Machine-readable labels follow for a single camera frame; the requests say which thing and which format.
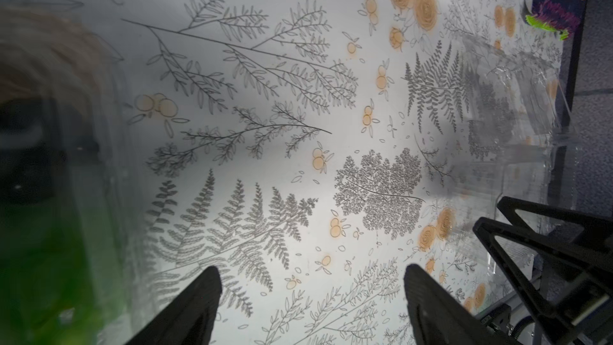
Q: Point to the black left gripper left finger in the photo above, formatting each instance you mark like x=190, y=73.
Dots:
x=189, y=318

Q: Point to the small black grape bunch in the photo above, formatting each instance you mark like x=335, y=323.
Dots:
x=40, y=136

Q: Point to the purple candy bag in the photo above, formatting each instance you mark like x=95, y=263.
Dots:
x=562, y=17

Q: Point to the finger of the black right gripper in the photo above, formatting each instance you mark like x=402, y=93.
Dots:
x=555, y=215
x=565, y=284

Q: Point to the clear plastic clamshell container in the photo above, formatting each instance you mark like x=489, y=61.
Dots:
x=47, y=55

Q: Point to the green grape bunch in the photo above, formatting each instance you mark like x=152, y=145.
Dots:
x=49, y=294

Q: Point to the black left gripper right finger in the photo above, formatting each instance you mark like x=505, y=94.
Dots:
x=436, y=317

